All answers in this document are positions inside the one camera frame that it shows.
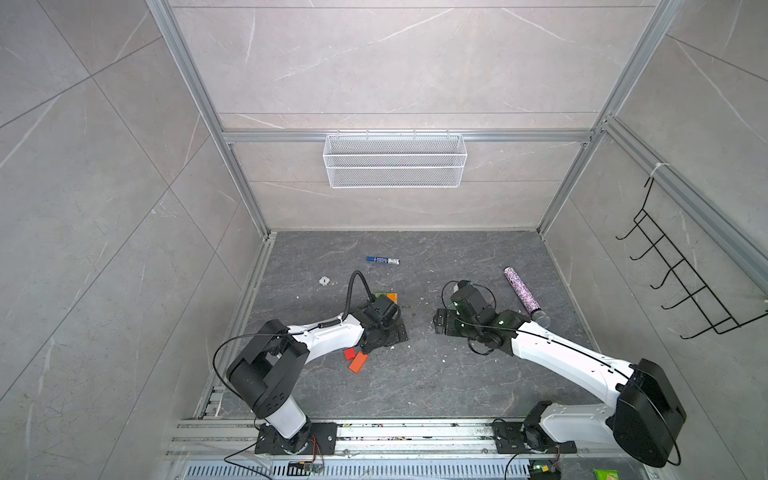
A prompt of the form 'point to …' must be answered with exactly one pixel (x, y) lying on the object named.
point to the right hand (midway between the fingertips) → (444, 318)
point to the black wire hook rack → (722, 320)
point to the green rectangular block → (377, 295)
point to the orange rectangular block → (358, 362)
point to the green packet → (605, 474)
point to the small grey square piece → (324, 281)
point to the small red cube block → (349, 354)
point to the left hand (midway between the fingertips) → (395, 332)
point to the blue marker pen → (384, 260)
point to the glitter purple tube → (531, 306)
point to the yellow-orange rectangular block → (393, 297)
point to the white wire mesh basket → (394, 160)
